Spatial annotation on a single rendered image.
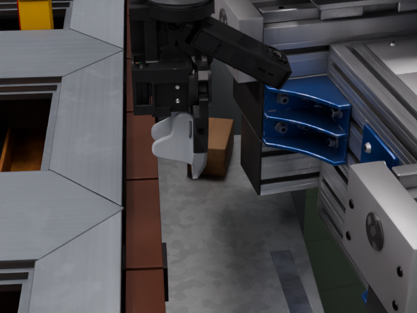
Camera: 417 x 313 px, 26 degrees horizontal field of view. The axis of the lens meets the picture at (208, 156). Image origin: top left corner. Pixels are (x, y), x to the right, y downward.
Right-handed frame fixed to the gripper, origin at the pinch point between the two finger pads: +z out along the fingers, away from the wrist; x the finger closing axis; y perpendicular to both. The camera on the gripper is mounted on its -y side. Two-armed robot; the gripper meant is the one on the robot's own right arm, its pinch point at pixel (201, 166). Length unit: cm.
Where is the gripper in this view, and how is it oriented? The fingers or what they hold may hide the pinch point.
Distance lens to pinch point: 100.8
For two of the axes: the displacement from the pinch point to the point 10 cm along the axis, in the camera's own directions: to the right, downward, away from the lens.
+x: 0.8, 5.1, -8.5
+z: 0.0, 8.6, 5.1
